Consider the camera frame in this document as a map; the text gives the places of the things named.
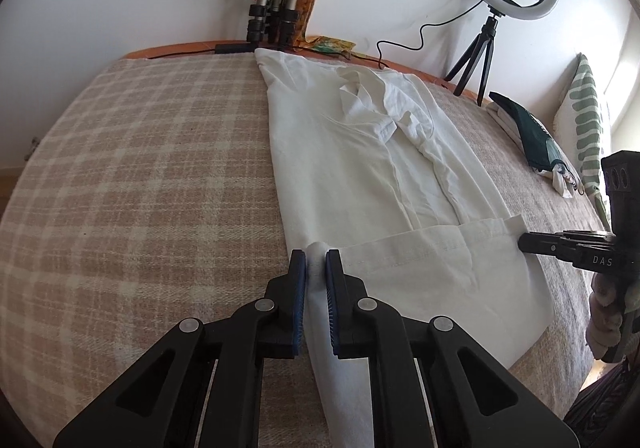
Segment white t-shirt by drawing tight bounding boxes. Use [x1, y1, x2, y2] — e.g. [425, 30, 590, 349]
[255, 49, 552, 447]

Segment gloved right hand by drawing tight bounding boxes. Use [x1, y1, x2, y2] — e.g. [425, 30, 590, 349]
[586, 273, 623, 359]

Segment dark green folded garment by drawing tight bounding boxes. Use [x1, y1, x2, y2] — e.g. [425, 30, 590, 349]
[486, 91, 585, 199]

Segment green white patterned pillow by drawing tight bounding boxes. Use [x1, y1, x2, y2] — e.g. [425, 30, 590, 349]
[552, 53, 611, 231]

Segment beige plaid bed blanket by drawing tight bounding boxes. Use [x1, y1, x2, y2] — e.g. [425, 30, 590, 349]
[1, 54, 601, 447]

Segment small black tripod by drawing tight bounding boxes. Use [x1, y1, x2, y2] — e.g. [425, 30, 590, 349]
[444, 8, 503, 106]

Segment black power adapter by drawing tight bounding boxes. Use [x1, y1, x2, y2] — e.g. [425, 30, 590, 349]
[214, 42, 257, 54]

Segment grey black tripod legs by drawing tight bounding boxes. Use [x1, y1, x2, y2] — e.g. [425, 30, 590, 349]
[246, 0, 297, 47]

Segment black camera box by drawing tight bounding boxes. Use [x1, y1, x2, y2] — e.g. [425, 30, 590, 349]
[601, 151, 640, 247]

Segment black cable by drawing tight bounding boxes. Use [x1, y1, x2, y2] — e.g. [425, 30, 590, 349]
[150, 0, 485, 72]

